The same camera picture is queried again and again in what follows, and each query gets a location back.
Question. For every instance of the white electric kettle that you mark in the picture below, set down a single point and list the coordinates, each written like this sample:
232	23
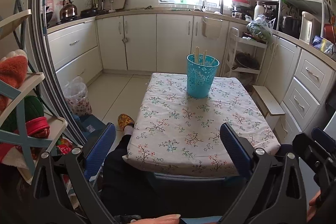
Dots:
310	27

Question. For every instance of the steel kettle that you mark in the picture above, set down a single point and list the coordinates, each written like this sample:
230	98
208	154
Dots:
68	11

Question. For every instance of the person right hand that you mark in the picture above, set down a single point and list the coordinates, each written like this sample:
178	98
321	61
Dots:
313	209

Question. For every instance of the floral white tablecloth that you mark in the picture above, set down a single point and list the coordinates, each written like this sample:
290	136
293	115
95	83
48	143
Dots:
175	133

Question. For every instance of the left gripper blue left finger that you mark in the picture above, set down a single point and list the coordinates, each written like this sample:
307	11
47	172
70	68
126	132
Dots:
96	149

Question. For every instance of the white storage rack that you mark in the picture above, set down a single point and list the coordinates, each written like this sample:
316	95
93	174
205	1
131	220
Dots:
244	57

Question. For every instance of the blue box on floor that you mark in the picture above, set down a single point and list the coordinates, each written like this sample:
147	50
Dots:
88	124

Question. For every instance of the yellow patterned slipper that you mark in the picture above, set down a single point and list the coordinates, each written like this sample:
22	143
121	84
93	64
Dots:
125	120

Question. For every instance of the green vegetables plastic bag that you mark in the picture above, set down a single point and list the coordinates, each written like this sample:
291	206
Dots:
261	28

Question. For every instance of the floral trash bin with bag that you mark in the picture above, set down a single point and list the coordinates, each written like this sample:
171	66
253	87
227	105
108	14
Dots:
76	96

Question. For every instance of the white wooden step stool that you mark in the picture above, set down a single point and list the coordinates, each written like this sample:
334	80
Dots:
268	105

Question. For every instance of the black wok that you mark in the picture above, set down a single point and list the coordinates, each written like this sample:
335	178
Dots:
49	14

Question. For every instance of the teal perforated plastic basket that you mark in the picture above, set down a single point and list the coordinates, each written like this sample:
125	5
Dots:
200	77

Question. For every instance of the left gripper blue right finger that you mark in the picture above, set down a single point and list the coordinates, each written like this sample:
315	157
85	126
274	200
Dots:
239	150

